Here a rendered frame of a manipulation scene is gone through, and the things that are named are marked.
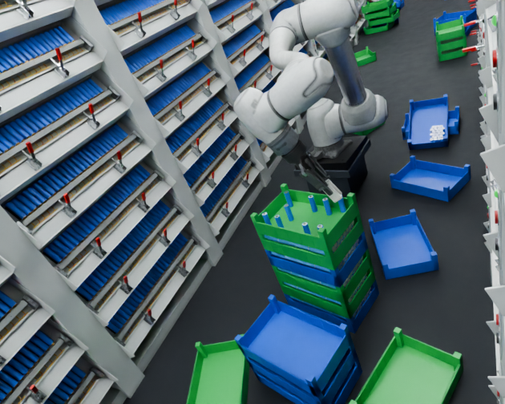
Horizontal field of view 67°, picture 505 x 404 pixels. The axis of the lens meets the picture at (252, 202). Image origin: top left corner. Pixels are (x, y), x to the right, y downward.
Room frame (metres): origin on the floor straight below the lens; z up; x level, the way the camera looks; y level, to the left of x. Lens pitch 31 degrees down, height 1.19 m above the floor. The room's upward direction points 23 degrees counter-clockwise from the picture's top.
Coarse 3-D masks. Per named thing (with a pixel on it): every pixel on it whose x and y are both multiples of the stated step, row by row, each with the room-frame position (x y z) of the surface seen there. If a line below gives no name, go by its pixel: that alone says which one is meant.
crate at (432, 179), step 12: (408, 168) 1.66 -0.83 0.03; (420, 168) 1.64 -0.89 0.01; (432, 168) 1.58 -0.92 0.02; (444, 168) 1.53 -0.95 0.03; (456, 168) 1.47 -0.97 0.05; (468, 168) 1.41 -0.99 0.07; (396, 180) 1.56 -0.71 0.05; (408, 180) 1.59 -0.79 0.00; (420, 180) 1.55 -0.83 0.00; (432, 180) 1.51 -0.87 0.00; (444, 180) 1.48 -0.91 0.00; (456, 180) 1.44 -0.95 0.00; (468, 180) 1.41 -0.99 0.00; (420, 192) 1.45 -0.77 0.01; (432, 192) 1.39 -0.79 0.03; (444, 192) 1.34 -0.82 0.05; (456, 192) 1.36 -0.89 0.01
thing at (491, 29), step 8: (488, 0) 0.84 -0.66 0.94; (488, 8) 0.83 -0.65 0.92; (488, 16) 0.78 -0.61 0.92; (488, 24) 0.69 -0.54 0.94; (488, 32) 0.70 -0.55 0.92; (496, 40) 0.64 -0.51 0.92; (496, 72) 0.49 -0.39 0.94; (496, 80) 0.47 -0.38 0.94; (496, 88) 0.48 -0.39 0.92; (488, 104) 0.36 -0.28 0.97; (480, 112) 0.37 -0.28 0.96; (488, 112) 0.36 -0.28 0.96; (496, 112) 0.36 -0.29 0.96; (488, 120) 0.36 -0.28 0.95; (496, 120) 0.36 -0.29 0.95; (496, 128) 0.36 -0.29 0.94; (496, 136) 0.36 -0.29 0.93
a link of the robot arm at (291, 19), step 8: (288, 8) 1.58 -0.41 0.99; (296, 8) 1.50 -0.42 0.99; (280, 16) 1.53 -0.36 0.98; (288, 16) 1.49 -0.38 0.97; (296, 16) 1.47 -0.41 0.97; (272, 24) 1.54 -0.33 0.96; (280, 24) 1.48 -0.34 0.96; (288, 24) 1.47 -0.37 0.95; (296, 24) 1.46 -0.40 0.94; (296, 32) 1.47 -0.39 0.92; (304, 32) 1.46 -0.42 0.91; (296, 40) 1.47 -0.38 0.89; (304, 40) 1.49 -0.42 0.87
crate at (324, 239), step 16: (304, 192) 1.16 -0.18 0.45; (272, 208) 1.18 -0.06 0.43; (304, 208) 1.14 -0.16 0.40; (320, 208) 1.10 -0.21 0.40; (336, 208) 1.06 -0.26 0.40; (352, 208) 0.98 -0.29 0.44; (256, 224) 1.11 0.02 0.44; (272, 224) 1.12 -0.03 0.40; (288, 224) 1.09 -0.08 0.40; (336, 224) 0.92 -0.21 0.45; (288, 240) 1.01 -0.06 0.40; (304, 240) 0.95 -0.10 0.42; (320, 240) 0.89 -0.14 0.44; (336, 240) 0.91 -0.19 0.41
